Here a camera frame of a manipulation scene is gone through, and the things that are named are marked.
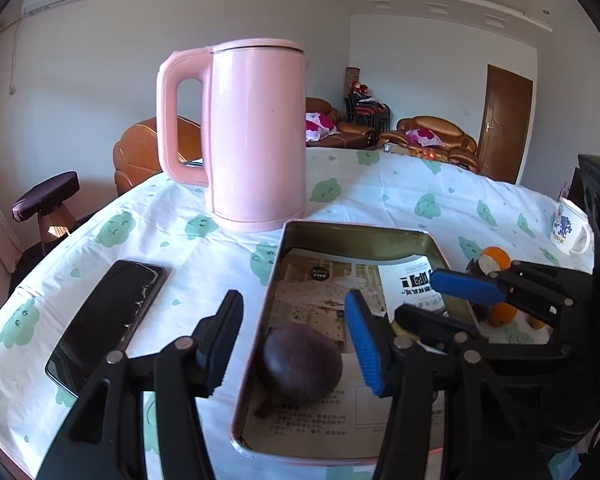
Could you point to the brown wooden door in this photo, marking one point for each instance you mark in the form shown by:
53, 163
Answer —
505, 125

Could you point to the oval orange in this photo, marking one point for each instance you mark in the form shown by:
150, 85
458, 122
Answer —
504, 314

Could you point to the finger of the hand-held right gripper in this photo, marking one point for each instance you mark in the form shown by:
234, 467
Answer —
465, 287
430, 322

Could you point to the white conduit pipe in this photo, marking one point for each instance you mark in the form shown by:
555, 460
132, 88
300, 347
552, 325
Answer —
14, 60

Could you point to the purple cushioned stool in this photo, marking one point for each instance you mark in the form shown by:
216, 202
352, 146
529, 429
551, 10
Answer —
45, 192

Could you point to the dark purple passion fruit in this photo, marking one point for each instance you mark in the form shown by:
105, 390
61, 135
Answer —
300, 365

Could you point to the pink floral pillow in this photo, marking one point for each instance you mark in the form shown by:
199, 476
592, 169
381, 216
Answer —
320, 125
422, 136

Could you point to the small orange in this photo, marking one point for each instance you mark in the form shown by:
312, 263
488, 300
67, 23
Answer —
537, 322

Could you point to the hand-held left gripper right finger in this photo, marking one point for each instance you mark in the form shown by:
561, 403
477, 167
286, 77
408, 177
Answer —
365, 340

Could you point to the brown leather sofa chair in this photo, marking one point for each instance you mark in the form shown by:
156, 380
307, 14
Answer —
455, 140

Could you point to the pink metal tin box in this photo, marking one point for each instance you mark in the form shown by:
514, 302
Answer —
350, 240

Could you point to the black smartphone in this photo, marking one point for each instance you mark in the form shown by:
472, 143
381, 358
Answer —
105, 320

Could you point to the brown leather sofa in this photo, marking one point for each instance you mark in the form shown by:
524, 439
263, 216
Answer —
355, 135

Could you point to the white cloud-print tablecloth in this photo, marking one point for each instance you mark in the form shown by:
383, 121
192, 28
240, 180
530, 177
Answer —
380, 195

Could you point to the white printed leaflet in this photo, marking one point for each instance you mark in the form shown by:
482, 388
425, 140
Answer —
410, 272

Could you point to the white printed mug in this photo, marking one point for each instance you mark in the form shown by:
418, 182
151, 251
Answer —
565, 230

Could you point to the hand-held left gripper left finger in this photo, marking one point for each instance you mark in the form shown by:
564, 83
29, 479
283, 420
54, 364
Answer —
225, 330

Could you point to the cluttered coffee table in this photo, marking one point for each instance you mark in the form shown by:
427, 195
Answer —
410, 151

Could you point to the halved brown speckled fruit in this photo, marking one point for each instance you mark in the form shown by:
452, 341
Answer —
487, 264

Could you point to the tall patterned cylinder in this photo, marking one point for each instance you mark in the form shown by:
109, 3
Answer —
352, 77

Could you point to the brown leather armchair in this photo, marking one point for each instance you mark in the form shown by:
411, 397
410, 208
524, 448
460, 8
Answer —
135, 150

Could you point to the round orange mandarin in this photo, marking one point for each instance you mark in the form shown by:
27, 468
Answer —
501, 256

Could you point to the pink electric kettle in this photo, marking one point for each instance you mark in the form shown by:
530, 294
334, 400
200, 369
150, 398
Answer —
255, 135

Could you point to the printed paper sheet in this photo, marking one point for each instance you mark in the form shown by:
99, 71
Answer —
310, 285

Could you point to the red fabric bundle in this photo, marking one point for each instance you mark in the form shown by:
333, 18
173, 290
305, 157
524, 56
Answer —
362, 89

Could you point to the stack of dark chairs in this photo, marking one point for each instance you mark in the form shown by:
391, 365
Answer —
375, 115

